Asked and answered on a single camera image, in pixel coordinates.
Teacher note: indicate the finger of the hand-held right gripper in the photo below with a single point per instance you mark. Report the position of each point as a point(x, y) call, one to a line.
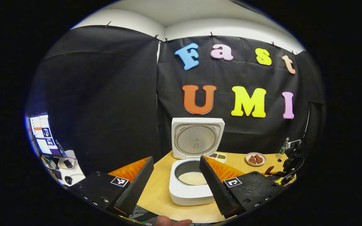
point(283, 179)

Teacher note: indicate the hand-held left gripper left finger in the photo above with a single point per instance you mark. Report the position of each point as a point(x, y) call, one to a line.
point(137, 188)

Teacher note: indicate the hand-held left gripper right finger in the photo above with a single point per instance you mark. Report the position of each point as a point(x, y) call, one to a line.
point(217, 188)

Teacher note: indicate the brown wooden spoon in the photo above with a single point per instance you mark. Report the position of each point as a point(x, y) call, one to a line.
point(269, 170)

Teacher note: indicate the white uncooked rice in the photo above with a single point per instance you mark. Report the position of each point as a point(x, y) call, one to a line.
point(192, 179)

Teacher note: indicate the white rice cooker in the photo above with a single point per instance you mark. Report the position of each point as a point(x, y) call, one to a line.
point(187, 194)

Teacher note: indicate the clear green label bottle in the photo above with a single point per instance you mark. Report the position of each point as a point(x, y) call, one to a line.
point(283, 147)

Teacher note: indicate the round white plate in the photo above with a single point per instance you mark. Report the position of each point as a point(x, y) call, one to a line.
point(256, 165)

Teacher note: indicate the white divided sauce dish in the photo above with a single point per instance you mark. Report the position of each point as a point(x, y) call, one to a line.
point(218, 157)

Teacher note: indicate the brown meat piece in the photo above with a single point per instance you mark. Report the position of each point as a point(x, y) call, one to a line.
point(259, 158)
point(252, 159)

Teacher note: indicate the black computer mouse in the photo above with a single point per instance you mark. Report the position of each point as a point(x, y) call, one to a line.
point(68, 180)

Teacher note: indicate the black smartphone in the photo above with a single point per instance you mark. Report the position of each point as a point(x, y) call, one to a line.
point(68, 164)

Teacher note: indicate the black backdrop cloth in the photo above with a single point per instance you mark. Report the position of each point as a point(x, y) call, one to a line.
point(105, 94)

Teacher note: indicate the computer monitor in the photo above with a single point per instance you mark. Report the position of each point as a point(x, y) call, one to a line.
point(44, 135)

